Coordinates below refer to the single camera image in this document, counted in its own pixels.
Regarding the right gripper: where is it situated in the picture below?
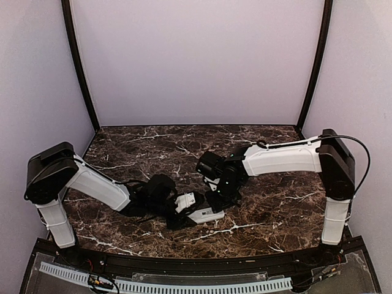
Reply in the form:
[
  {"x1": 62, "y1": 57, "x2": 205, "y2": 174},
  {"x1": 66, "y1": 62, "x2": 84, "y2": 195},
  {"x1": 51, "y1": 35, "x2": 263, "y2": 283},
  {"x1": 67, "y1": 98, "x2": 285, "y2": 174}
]
[{"x1": 205, "y1": 178, "x2": 242, "y2": 213}]

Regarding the white remote control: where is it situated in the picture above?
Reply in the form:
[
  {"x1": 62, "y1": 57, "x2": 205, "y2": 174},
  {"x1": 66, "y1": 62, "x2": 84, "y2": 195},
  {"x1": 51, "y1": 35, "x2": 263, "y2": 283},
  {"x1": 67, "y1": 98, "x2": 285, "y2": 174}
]
[{"x1": 188, "y1": 207, "x2": 225, "y2": 224}]

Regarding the white battery cover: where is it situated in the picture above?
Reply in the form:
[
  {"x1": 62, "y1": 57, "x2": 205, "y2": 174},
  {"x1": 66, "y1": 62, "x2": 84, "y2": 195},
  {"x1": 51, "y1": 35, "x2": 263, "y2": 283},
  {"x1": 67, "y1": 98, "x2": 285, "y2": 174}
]
[{"x1": 198, "y1": 208, "x2": 214, "y2": 217}]

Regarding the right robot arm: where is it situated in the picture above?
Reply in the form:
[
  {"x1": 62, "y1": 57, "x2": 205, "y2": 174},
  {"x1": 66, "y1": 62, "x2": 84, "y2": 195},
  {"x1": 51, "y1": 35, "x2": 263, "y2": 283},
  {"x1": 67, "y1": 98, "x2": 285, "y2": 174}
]
[{"x1": 196, "y1": 129, "x2": 360, "y2": 266}]

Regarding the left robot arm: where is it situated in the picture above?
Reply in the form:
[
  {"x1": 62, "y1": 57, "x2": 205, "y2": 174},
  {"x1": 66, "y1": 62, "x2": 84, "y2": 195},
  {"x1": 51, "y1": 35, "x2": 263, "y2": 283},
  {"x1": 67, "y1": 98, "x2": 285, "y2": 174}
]
[{"x1": 24, "y1": 141, "x2": 204, "y2": 267}]

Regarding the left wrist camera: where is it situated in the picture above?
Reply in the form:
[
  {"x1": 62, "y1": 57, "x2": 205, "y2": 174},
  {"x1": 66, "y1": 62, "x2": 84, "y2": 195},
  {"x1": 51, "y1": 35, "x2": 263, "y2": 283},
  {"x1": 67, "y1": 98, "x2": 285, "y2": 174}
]
[{"x1": 174, "y1": 192, "x2": 204, "y2": 214}]

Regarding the white slotted cable duct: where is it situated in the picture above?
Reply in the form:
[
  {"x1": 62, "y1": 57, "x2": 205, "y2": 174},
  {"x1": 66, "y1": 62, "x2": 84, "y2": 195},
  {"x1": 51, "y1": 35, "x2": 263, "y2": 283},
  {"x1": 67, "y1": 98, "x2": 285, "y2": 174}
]
[{"x1": 39, "y1": 262, "x2": 292, "y2": 293}]

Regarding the black front rail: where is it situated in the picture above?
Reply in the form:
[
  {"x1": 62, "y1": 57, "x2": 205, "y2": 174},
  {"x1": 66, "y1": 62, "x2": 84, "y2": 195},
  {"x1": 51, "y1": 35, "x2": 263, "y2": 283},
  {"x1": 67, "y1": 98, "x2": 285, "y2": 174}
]
[{"x1": 33, "y1": 238, "x2": 365, "y2": 278}]

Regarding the right black frame post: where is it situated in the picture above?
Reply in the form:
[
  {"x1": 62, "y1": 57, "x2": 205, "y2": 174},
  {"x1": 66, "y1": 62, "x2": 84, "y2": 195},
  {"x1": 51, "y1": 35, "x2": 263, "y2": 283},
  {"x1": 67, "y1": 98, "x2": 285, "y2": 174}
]
[{"x1": 295, "y1": 0, "x2": 333, "y2": 135}]

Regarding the black frame post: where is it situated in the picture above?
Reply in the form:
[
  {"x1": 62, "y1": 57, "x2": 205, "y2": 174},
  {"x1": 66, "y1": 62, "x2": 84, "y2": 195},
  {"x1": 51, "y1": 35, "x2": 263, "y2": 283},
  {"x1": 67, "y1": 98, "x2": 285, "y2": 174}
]
[
  {"x1": 295, "y1": 0, "x2": 333, "y2": 135},
  {"x1": 61, "y1": 0, "x2": 100, "y2": 132}
]

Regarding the left black frame post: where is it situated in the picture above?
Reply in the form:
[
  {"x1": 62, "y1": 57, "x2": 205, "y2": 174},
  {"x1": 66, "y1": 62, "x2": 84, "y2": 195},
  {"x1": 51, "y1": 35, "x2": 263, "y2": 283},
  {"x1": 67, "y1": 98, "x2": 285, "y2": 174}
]
[{"x1": 61, "y1": 0, "x2": 100, "y2": 132}]

